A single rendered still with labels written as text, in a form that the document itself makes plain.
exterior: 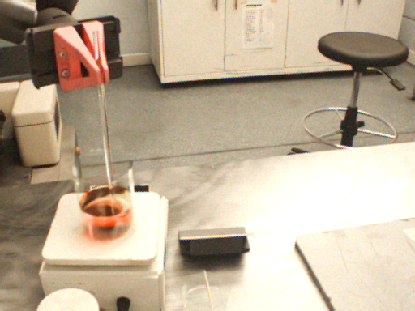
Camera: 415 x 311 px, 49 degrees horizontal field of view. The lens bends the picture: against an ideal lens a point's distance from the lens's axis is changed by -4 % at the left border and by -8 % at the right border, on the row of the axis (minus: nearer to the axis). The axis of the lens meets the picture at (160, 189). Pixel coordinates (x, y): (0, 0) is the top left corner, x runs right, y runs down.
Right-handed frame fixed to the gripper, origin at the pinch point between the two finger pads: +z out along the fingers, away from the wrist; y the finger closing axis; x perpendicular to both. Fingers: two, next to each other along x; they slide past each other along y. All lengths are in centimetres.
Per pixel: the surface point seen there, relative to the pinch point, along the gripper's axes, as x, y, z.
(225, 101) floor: 102, 131, -185
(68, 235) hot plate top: 16.8, -5.6, 0.4
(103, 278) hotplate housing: 19.1, -3.8, 5.9
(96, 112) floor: 102, 57, -209
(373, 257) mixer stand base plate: 24.5, 28.5, 13.0
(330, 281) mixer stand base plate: 24.5, 20.8, 13.6
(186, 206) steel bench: 25.7, 13.4, -9.0
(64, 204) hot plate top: 16.8, -4.4, -5.4
